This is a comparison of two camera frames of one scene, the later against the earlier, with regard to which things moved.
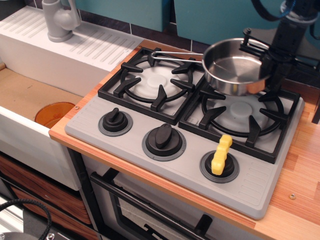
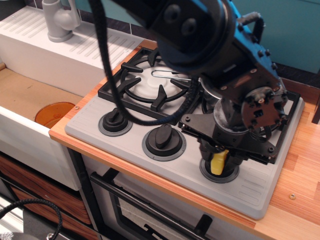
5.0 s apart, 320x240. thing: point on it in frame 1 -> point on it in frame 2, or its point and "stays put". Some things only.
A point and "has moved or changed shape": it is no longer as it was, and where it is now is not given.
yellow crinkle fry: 217,164 stays put
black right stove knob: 231,168 stays put
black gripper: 288,38 -> 244,144
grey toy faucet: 60,22 stays put
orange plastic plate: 50,113 stays put
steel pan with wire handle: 228,69 has moved or changed shape
